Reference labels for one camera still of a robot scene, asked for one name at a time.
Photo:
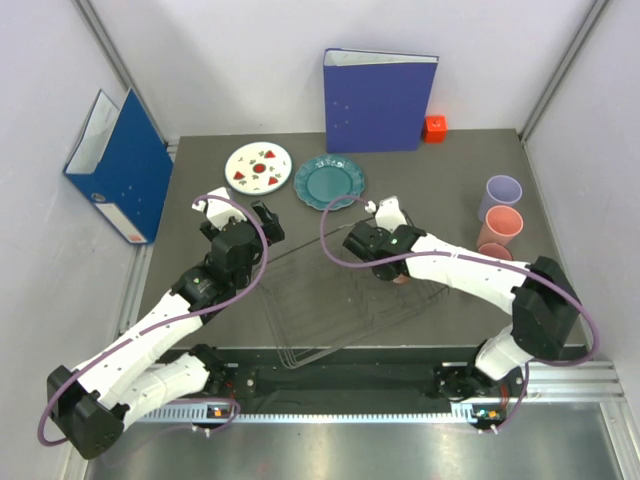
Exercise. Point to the watermelon pattern plate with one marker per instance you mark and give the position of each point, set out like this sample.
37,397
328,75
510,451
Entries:
258,168

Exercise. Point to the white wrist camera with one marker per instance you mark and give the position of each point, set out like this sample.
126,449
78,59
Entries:
218,210
388,214

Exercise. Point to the black wire dish rack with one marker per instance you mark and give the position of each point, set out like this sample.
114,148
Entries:
315,307

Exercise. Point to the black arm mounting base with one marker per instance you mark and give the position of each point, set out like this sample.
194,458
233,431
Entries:
426,372

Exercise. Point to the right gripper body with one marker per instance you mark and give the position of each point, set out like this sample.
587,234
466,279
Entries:
381,275

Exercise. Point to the small red box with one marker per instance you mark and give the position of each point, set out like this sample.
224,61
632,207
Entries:
435,129

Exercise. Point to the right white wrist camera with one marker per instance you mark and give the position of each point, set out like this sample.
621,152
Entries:
388,214

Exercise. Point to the pink patterned mug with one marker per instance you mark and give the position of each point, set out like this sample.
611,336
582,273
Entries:
496,251

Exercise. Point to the lavender plastic cup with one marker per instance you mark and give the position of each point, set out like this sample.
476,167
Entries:
499,190

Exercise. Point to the pink plastic cup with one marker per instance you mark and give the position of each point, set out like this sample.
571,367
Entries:
501,225

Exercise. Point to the purple-blue binder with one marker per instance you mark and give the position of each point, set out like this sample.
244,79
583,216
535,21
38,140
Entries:
375,101

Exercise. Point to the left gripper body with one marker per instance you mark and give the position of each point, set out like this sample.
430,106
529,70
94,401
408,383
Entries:
272,234

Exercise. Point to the blue lever arch binder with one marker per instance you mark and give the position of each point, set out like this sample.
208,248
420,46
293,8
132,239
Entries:
121,165

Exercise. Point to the blue zigzag patterned bowl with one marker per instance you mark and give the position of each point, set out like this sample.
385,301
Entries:
401,279

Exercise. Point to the teal plate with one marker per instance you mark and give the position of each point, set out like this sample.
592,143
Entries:
327,178

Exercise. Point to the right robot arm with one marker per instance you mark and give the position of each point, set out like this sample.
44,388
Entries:
538,297

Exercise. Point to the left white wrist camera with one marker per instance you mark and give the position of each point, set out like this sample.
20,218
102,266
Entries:
218,210

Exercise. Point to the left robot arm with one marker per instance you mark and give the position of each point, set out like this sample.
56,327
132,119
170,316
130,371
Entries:
94,403

